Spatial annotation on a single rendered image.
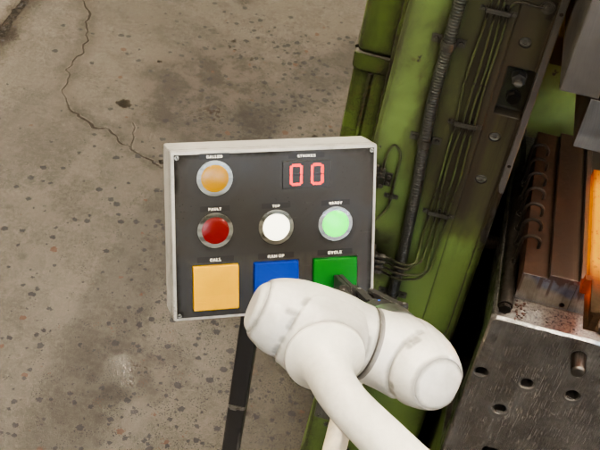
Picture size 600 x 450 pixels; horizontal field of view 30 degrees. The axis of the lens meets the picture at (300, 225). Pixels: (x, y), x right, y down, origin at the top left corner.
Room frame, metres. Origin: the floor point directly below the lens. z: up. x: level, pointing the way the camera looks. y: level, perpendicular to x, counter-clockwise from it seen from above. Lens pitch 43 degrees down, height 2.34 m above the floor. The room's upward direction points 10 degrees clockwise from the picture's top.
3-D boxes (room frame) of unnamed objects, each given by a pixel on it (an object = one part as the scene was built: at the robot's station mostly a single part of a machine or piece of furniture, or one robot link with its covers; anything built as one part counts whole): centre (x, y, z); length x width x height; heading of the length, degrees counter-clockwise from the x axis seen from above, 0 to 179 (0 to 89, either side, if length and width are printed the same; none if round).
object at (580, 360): (1.34, -0.53, 0.87); 0.04 x 0.03 x 0.03; 175
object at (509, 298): (1.58, -0.40, 0.93); 0.40 x 0.03 x 0.03; 175
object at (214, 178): (1.32, 0.15, 1.16); 0.05 x 0.03 x 0.04; 85
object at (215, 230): (1.28, 0.13, 1.09); 0.05 x 0.03 x 0.04; 85
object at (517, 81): (1.60, -0.32, 1.24); 0.03 x 0.03 x 0.07; 85
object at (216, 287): (1.24, 0.12, 1.01); 0.07 x 0.05 x 0.07; 110
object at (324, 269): (1.31, -0.07, 1.01); 0.07 x 0.05 x 0.07; 110
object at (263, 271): (1.27, 0.02, 1.01); 0.07 x 0.05 x 0.07; 110
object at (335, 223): (1.35, -0.06, 1.09); 0.05 x 0.03 x 0.04; 85
